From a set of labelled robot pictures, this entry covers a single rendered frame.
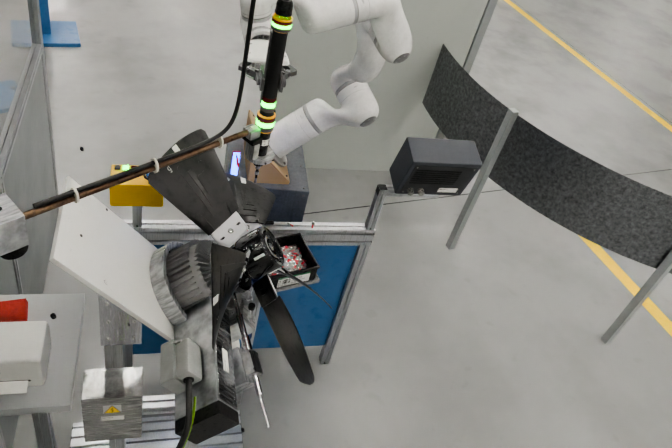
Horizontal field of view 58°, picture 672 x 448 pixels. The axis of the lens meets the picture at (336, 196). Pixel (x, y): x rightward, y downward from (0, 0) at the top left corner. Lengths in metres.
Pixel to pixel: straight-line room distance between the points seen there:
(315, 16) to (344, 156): 2.36
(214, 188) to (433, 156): 0.83
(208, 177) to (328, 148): 2.35
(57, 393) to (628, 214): 2.50
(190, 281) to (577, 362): 2.37
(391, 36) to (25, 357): 1.27
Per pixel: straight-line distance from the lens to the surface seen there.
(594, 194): 3.13
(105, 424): 1.86
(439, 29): 3.58
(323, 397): 2.79
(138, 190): 1.96
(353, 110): 2.12
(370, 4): 1.68
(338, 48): 3.45
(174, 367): 1.43
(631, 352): 3.72
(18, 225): 1.15
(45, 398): 1.75
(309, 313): 2.58
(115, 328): 1.65
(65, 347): 1.82
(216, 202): 1.53
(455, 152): 2.11
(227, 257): 1.33
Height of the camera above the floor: 2.34
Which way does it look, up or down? 39 degrees down
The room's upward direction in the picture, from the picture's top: 16 degrees clockwise
